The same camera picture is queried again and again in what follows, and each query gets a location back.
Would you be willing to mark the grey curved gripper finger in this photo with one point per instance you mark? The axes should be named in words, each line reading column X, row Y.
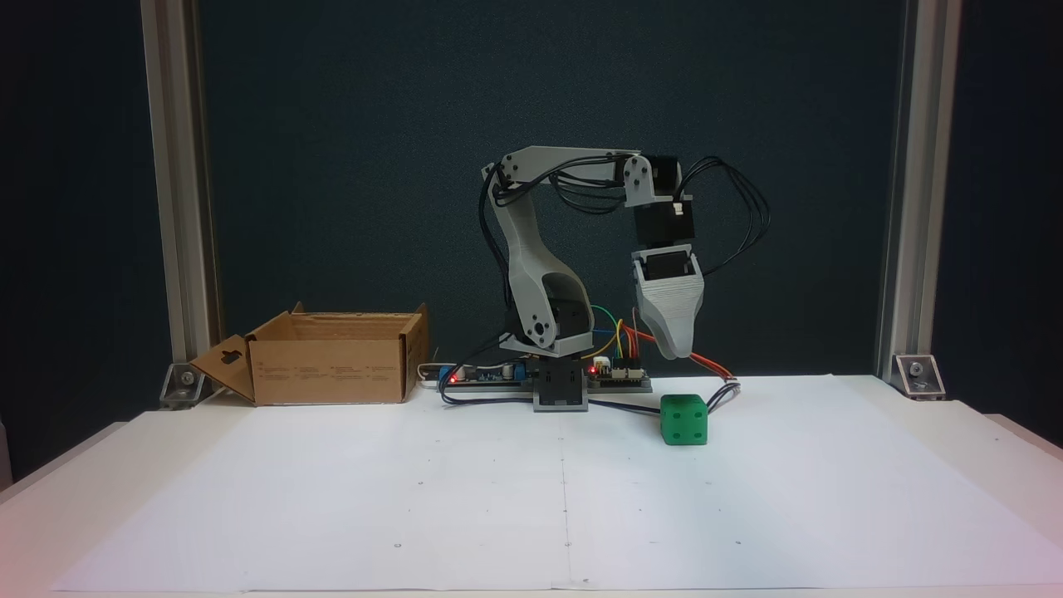
column 677, row 320

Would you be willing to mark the green die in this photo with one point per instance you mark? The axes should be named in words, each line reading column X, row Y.
column 684, row 419

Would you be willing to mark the aluminium frame post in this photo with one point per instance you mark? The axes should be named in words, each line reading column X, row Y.
column 178, row 208
column 918, row 208

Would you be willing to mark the blue circuit board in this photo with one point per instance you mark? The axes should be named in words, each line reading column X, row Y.
column 482, row 379

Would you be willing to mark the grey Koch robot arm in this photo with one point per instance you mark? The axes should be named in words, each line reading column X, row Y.
column 531, row 257

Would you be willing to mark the metal corner bracket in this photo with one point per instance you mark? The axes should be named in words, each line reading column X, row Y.
column 184, row 384
column 918, row 375

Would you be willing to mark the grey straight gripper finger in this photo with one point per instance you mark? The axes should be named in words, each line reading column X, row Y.
column 648, row 320

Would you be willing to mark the brown cardboard box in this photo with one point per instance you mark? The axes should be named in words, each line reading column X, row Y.
column 332, row 370

